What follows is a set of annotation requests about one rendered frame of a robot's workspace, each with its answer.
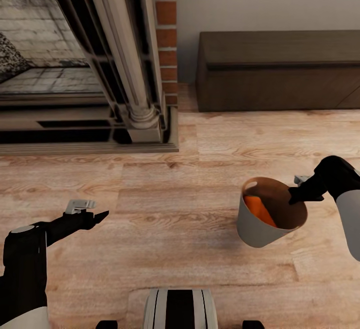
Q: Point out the trash can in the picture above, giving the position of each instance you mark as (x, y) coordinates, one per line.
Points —
(275, 196)

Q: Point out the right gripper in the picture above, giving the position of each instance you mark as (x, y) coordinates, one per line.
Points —
(305, 193)

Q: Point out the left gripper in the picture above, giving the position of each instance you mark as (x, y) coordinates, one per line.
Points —
(84, 220)

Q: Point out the robot trunk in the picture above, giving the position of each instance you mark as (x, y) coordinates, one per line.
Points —
(180, 309)

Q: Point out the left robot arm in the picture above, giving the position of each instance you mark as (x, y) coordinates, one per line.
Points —
(23, 300)

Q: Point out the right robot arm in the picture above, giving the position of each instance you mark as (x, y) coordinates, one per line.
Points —
(338, 177)

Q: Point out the cabinet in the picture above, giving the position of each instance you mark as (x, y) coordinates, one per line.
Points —
(278, 70)

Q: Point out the wood fireplace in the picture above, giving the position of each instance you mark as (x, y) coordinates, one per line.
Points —
(82, 77)

